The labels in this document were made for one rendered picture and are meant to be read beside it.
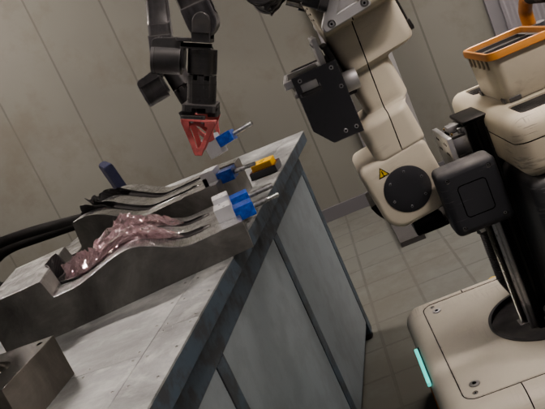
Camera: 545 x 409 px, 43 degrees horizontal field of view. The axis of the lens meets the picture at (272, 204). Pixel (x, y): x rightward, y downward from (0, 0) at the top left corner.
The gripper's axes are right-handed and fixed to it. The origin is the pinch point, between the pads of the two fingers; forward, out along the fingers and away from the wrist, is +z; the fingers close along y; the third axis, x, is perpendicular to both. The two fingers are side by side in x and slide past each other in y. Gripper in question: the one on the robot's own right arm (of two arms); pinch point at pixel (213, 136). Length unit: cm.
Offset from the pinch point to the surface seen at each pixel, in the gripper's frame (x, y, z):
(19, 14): -124, -198, -131
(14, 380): -14, 88, 20
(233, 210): 8.0, 39.2, 17.0
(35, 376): -15, 84, 22
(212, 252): 3, 46, 22
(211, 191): -1.8, 17.0, 11.5
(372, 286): -10, -121, 81
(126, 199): -26.7, 5.2, 2.3
